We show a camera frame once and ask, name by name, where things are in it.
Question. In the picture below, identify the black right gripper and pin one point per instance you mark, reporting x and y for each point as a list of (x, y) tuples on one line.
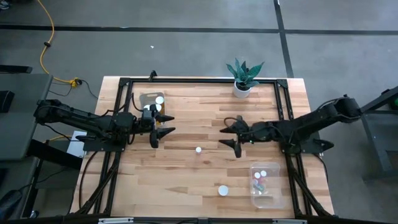
[(250, 132)]

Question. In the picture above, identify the black clamp mount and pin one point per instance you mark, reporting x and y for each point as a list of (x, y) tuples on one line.
[(153, 74)]

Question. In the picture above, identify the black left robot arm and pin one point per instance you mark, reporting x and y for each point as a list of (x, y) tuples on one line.
[(77, 118)]

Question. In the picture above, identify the silver metal bracket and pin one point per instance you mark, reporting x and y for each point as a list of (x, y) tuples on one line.
[(115, 221)]

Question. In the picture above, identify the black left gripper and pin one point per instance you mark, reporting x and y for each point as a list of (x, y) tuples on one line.
[(147, 124)]

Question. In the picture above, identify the black bar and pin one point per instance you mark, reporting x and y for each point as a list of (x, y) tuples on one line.
[(15, 69)]

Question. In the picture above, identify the clear plastic bin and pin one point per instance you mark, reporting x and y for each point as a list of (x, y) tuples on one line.
[(146, 98), (273, 199)]

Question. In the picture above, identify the black rounded object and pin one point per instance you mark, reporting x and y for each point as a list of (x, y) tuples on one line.
[(9, 202)]

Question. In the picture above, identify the green plant in white pot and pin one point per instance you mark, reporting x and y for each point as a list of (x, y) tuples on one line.
[(242, 91)]

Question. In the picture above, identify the black aluminium table frame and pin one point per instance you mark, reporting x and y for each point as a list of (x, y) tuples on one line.
[(202, 81)]

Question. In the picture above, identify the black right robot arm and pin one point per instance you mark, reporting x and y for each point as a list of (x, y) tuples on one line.
[(311, 119)]

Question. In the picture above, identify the green object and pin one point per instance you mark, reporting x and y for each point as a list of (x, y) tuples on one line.
[(395, 103)]

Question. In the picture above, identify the black device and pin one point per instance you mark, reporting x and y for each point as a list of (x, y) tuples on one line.
[(6, 101)]

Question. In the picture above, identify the dark grey metal cart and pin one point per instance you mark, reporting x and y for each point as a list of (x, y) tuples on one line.
[(373, 133)]

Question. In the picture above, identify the white sheet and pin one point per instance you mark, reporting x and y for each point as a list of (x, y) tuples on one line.
[(74, 146)]

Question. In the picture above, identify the grey desk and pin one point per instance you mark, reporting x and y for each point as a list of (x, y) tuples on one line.
[(25, 124)]

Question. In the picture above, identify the black beam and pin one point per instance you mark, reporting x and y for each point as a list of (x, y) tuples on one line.
[(56, 155)]

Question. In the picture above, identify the small white-capped pill bottle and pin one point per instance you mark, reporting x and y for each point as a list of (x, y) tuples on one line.
[(198, 150)]

